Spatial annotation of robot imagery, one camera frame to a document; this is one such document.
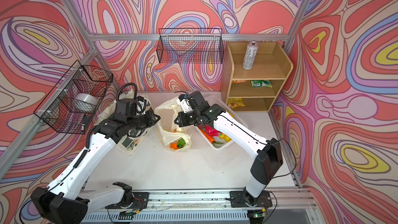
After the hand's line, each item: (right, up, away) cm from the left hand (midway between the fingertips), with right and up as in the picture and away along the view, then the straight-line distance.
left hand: (161, 116), depth 74 cm
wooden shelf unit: (+49, +23, +12) cm, 55 cm away
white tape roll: (-35, +6, -3) cm, 36 cm away
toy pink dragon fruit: (+26, -10, +13) cm, 30 cm away
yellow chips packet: (+42, +7, +34) cm, 55 cm away
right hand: (+7, -5, +1) cm, 9 cm away
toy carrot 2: (+8, -15, +6) cm, 18 cm away
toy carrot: (+25, -15, +16) cm, 33 cm away
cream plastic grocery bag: (+8, -10, -7) cm, 14 cm away
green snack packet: (+57, +19, +25) cm, 65 cm away
